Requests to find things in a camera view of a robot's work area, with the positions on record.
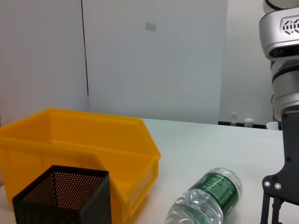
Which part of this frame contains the black mesh pen holder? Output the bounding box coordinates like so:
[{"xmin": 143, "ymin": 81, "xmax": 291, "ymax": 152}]
[{"xmin": 12, "ymin": 165, "xmax": 113, "ymax": 224}]

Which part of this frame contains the clear water bottle green label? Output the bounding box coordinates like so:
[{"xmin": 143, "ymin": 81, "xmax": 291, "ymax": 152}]
[{"xmin": 164, "ymin": 167, "xmax": 243, "ymax": 224}]

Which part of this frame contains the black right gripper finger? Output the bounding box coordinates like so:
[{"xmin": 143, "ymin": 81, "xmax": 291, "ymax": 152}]
[{"xmin": 259, "ymin": 193, "xmax": 285, "ymax": 224}]

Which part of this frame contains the plain clear plastic bottle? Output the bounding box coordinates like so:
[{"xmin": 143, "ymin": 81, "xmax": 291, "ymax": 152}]
[{"xmin": 230, "ymin": 112, "xmax": 239, "ymax": 128}]

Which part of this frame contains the yellow plastic bin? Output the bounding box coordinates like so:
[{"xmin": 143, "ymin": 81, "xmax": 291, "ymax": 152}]
[{"xmin": 0, "ymin": 107, "xmax": 162, "ymax": 224}]

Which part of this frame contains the dark counter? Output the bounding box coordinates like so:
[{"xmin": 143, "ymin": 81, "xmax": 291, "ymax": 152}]
[{"xmin": 218, "ymin": 120, "xmax": 284, "ymax": 131}]

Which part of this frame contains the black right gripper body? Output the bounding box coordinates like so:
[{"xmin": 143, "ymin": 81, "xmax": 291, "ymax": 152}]
[{"xmin": 261, "ymin": 112, "xmax": 299, "ymax": 206}]

